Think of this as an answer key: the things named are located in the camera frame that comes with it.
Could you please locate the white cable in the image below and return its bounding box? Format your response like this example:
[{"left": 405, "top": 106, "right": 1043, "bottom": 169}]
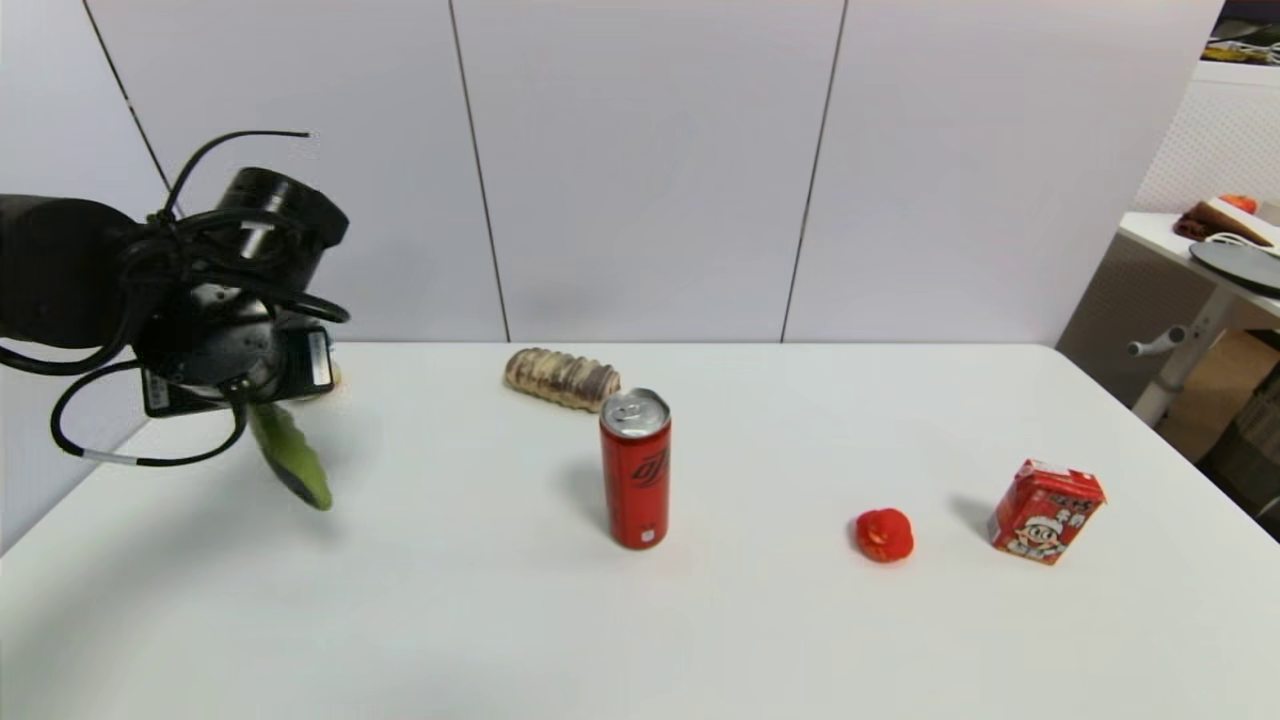
[{"left": 1205, "top": 232, "right": 1280, "bottom": 260}]

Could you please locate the cluttered shelf with yellow items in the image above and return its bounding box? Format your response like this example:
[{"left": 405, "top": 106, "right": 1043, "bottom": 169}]
[{"left": 1195, "top": 0, "right": 1280, "bottom": 71}]

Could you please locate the white side table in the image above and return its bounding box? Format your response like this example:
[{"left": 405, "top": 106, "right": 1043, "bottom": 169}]
[{"left": 1115, "top": 212, "right": 1280, "bottom": 431}]

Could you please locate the red soda can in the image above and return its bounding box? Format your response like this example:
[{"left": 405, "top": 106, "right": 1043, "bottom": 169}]
[{"left": 599, "top": 387, "right": 673, "bottom": 550}]

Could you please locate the brown cardboard box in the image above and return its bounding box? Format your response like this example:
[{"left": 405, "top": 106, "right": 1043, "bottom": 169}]
[{"left": 1158, "top": 330, "right": 1280, "bottom": 467}]

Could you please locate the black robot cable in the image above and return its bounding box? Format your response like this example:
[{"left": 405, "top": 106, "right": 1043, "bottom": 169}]
[{"left": 0, "top": 128, "right": 353, "bottom": 468}]

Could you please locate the red cartoon drink carton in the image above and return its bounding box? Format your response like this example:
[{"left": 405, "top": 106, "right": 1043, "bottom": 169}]
[{"left": 988, "top": 458, "right": 1107, "bottom": 567}]

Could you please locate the grey brush with green handle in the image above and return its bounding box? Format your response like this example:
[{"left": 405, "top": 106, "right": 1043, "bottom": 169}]
[{"left": 248, "top": 400, "right": 334, "bottom": 512}]

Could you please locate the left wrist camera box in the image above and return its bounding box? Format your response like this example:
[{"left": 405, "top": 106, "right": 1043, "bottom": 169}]
[{"left": 140, "top": 328, "right": 338, "bottom": 419}]

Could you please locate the black round disc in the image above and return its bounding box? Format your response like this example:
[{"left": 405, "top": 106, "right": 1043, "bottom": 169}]
[{"left": 1187, "top": 242, "right": 1280, "bottom": 300}]

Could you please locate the red toy tomato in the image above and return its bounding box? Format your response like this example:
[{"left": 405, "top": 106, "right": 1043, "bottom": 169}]
[{"left": 854, "top": 507, "right": 915, "bottom": 563}]

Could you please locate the brown striped bread roll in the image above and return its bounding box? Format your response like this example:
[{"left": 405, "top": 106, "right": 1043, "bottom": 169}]
[{"left": 503, "top": 347, "right": 622, "bottom": 414}]

